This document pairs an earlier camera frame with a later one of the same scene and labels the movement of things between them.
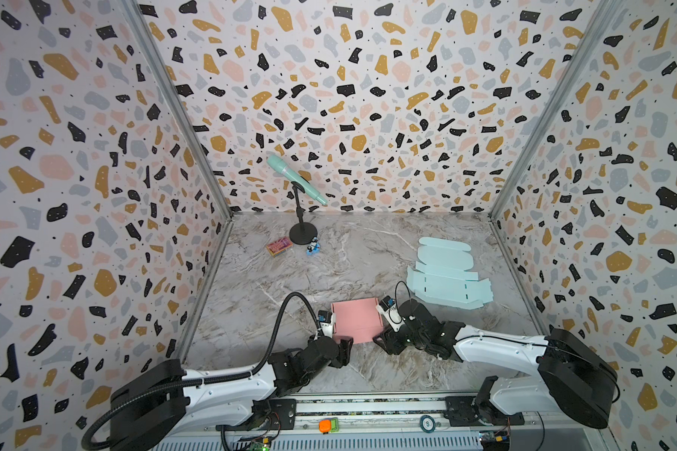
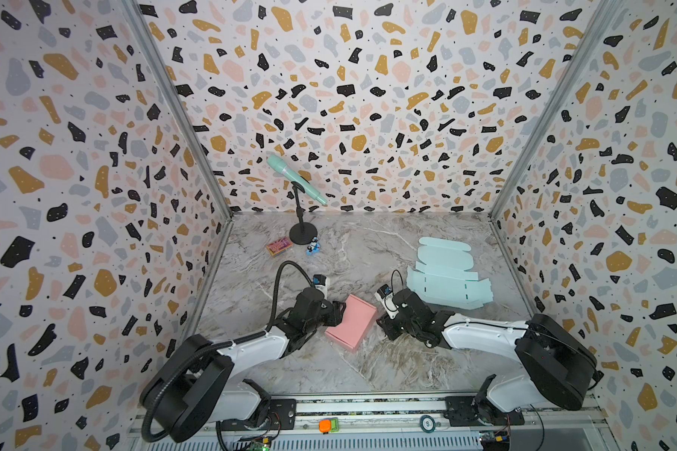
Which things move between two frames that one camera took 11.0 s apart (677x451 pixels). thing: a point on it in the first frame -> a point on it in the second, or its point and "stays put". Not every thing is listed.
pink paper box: [359, 319] stays put
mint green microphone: [302, 183] stays put
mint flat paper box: [441, 275] stays put
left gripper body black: [338, 349] -> [332, 312]
